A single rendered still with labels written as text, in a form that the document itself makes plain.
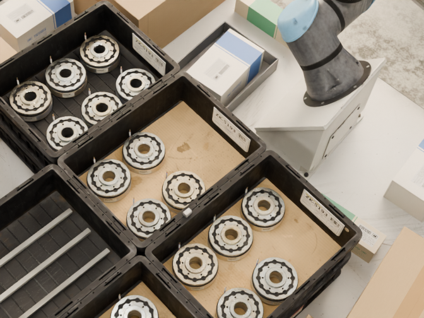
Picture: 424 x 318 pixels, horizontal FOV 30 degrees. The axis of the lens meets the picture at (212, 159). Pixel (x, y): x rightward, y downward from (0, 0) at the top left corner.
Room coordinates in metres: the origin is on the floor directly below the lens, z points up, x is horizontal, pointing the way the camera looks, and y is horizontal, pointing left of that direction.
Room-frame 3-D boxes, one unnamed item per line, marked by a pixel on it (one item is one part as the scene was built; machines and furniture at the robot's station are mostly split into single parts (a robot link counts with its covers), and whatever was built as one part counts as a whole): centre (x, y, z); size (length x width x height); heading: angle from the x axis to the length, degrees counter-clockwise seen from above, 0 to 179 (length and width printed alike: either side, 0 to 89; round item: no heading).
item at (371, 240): (0.92, -0.33, 0.73); 0.24 x 0.06 x 0.06; 60
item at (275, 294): (0.69, -0.18, 0.86); 0.10 x 0.10 x 0.01
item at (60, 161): (0.93, 0.11, 0.92); 0.40 x 0.30 x 0.02; 141
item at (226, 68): (1.33, 0.00, 0.75); 0.20 x 0.12 x 0.09; 150
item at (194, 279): (0.70, 0.00, 0.86); 0.10 x 0.10 x 0.01
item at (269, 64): (1.34, 0.01, 0.73); 0.27 x 0.20 x 0.05; 147
